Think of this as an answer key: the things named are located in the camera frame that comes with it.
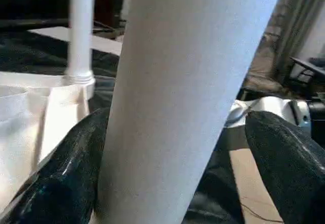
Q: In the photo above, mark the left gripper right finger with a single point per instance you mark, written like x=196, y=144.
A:
x=294, y=168

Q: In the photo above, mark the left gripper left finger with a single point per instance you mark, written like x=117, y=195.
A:
x=61, y=178

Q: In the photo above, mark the white plastic table top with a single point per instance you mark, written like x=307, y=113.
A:
x=30, y=122

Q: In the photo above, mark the white plastic table leg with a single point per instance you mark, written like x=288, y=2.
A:
x=81, y=31
x=183, y=92

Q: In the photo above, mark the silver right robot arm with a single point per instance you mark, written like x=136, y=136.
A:
x=279, y=109

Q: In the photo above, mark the black work mat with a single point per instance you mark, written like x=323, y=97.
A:
x=30, y=56

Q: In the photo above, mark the beige drape curtain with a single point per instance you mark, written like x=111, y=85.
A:
x=299, y=26

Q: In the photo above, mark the white flat board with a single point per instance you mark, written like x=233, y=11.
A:
x=101, y=40

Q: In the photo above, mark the dark cabinet with yellow label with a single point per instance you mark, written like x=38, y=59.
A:
x=30, y=0

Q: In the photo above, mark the black metal frame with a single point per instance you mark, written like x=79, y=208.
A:
x=310, y=69

